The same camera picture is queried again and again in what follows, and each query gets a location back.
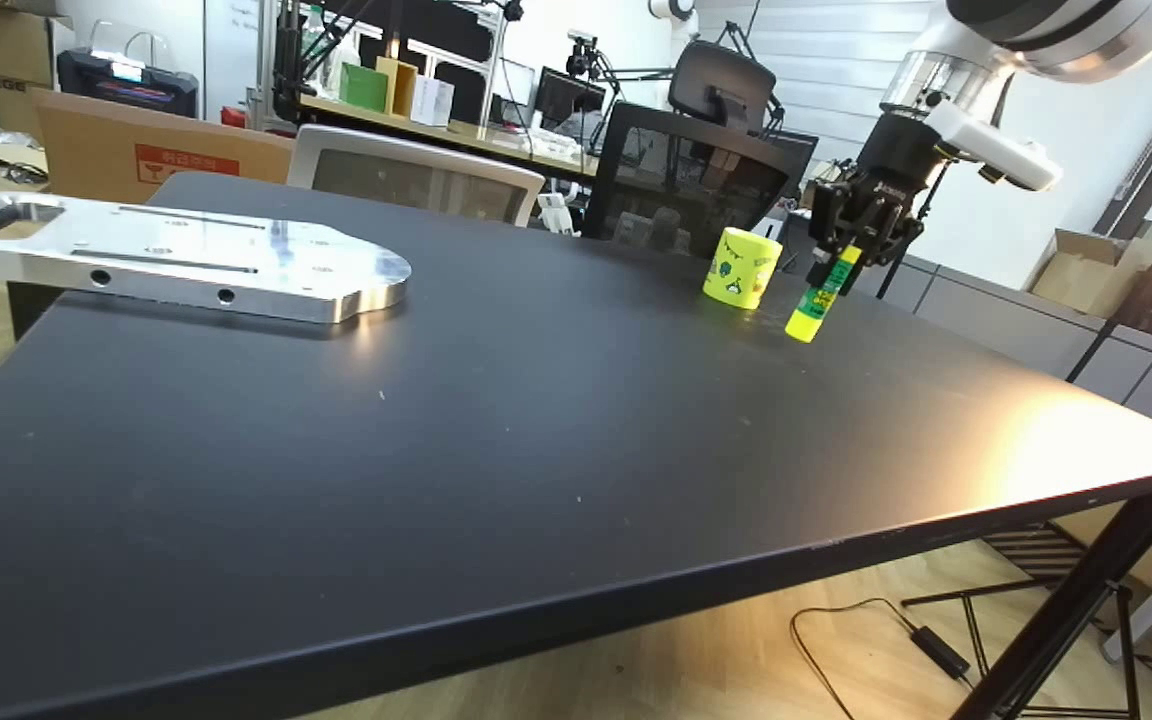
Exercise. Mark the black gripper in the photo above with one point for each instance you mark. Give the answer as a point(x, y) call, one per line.
point(873, 199)

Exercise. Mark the green yellow glue stick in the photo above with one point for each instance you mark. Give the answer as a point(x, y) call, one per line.
point(819, 300)

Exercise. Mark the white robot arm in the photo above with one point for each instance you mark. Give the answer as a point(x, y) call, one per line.
point(944, 104)

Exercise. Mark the yellow mug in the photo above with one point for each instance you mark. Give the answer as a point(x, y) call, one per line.
point(740, 270)

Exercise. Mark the black mesh cart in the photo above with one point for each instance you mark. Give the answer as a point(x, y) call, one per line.
point(672, 185)

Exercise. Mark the black table leg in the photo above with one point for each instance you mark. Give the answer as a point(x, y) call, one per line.
point(1065, 614)

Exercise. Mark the black power adapter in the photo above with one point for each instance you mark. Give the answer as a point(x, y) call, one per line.
point(940, 652)

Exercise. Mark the white mesh chair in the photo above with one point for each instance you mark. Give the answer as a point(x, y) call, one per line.
point(410, 173)

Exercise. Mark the silver metal plate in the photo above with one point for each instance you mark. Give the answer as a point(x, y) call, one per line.
point(211, 262)

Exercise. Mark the cardboard box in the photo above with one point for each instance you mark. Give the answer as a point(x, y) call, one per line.
point(127, 155)

